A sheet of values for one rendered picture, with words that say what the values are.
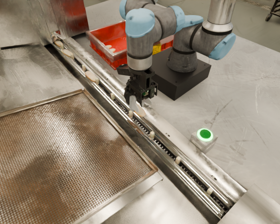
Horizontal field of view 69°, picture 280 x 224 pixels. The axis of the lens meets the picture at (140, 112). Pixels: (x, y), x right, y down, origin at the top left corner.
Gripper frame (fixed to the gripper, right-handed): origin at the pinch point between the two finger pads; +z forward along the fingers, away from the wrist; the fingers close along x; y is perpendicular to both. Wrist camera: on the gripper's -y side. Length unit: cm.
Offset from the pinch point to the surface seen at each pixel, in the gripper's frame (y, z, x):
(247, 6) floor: -147, 94, 374
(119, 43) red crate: -59, 12, 32
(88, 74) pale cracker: -38.8, 7.9, -1.0
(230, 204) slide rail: 44.4, 8.6, 2.0
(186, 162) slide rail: 26.1, 8.7, 1.9
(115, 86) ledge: -22.4, 7.6, 4.7
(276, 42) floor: -46, 94, 289
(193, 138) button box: 22.1, 5.6, 9.5
